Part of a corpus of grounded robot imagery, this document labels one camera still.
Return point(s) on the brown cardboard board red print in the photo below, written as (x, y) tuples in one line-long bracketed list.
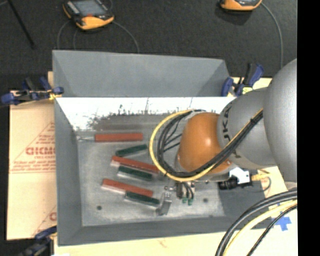
[(31, 190)]

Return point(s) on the dark green flat block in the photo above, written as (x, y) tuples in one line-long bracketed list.
[(131, 150), (135, 173), (142, 198)]

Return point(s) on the grey metal bin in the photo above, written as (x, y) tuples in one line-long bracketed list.
[(130, 77)]

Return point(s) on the black cylinder on white bracket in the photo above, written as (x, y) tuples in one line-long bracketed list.
[(235, 180)]

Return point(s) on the red-brown flat block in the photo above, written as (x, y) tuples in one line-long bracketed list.
[(135, 163), (118, 137), (125, 187)]

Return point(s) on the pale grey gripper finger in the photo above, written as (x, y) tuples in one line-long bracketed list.
[(168, 200), (160, 209)]

